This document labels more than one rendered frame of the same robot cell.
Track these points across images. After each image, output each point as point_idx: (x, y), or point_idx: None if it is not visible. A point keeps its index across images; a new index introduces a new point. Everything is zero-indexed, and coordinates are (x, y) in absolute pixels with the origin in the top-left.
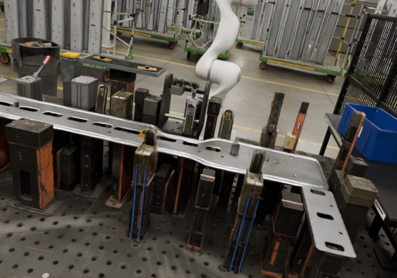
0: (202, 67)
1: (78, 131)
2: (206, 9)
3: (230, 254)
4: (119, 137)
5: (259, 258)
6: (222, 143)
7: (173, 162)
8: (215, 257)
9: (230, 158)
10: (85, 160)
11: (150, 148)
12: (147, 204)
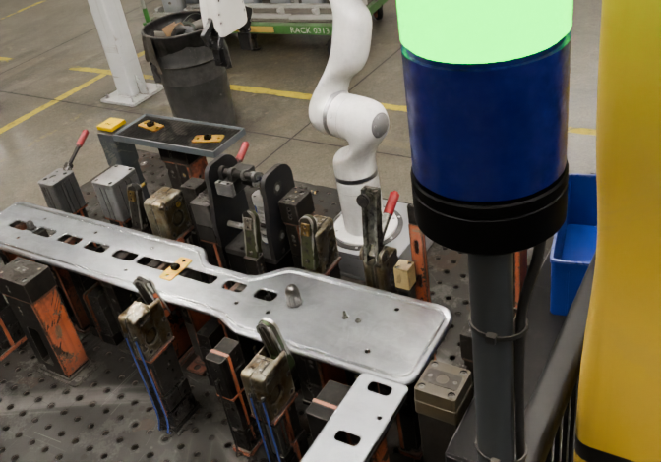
0: (315, 114)
1: (86, 271)
2: (247, 42)
3: None
4: (132, 280)
5: None
6: (290, 280)
7: None
8: None
9: (277, 316)
10: (115, 307)
11: (140, 310)
12: (172, 382)
